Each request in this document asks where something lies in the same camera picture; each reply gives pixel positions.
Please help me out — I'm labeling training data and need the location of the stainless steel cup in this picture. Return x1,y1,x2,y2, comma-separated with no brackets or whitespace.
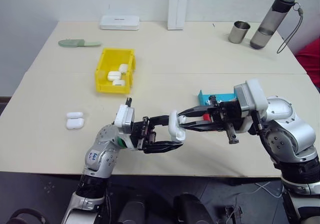
227,20,252,44

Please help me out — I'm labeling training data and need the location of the dark rounded shape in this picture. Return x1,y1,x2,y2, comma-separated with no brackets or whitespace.
173,194,211,224
117,201,147,224

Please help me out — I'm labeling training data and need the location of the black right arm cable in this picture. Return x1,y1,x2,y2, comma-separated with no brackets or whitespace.
252,110,264,136

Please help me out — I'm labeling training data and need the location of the grey bottle carry strap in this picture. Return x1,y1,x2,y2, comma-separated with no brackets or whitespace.
276,2,305,54

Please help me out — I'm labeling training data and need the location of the grey translucent water bottle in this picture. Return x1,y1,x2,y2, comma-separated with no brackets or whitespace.
249,0,296,50

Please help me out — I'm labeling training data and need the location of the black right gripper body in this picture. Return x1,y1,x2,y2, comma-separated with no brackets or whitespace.
202,95,243,145

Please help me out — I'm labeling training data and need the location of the tall white cardboard box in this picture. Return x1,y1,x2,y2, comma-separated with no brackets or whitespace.
167,0,189,31

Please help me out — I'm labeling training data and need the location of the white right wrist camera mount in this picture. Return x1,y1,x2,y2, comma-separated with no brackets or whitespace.
233,78,269,135

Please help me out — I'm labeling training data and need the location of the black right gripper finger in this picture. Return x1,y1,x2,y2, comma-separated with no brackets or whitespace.
179,120,227,133
177,105,216,118

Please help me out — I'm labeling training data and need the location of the white floor cable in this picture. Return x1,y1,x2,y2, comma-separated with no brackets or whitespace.
249,181,284,199

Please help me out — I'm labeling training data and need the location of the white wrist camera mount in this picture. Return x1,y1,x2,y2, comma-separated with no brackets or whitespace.
113,104,136,135
233,78,269,135

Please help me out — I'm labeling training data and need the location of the pale green flat plastic piece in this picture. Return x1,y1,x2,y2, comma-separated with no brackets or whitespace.
57,38,104,49

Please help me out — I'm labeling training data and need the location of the red cloth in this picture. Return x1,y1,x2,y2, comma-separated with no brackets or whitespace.
295,37,320,90

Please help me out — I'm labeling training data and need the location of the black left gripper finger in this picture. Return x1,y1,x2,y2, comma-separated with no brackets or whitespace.
143,140,185,155
149,114,173,129

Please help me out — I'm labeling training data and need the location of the flat white router box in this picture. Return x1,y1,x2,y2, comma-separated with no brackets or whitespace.
99,14,140,31

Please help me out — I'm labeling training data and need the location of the blue plastic tray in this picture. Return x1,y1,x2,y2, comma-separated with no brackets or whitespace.
197,89,239,107

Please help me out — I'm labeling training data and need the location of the yellow plastic bin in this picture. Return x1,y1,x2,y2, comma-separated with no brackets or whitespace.
94,47,137,95

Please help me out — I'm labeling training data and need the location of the black ring shape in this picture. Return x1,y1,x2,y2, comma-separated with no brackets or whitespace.
7,208,47,224

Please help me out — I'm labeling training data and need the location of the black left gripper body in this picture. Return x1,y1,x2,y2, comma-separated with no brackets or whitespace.
129,117,158,153

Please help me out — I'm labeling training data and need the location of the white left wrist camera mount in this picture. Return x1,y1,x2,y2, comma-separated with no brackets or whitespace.
113,104,136,135

